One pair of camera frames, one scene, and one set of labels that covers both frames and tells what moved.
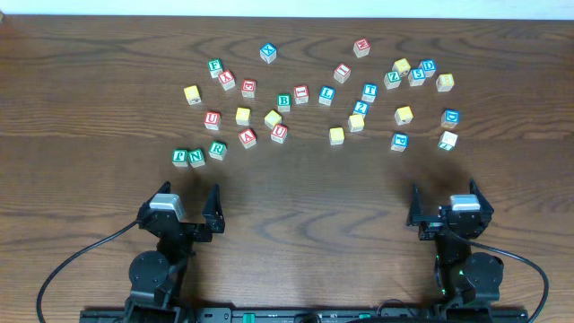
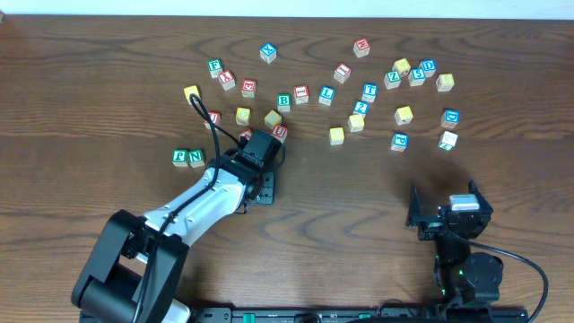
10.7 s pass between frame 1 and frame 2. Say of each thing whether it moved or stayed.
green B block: stayed
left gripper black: moved
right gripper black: stayed
